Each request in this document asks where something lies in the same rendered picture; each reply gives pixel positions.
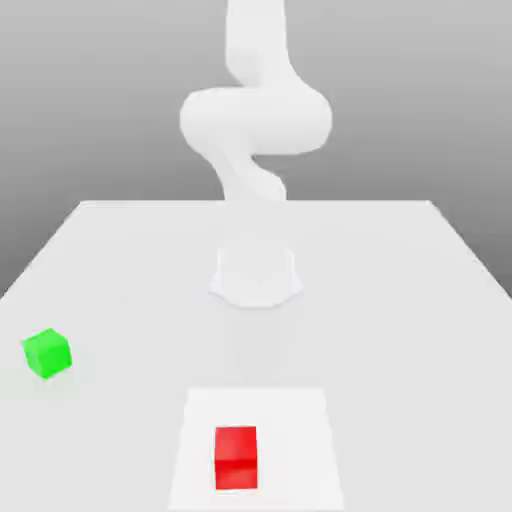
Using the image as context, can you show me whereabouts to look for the small red cube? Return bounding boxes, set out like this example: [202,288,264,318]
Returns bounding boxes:
[213,425,259,492]

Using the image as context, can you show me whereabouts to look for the small green cube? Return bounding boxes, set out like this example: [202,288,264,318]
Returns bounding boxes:
[20,327,74,380]

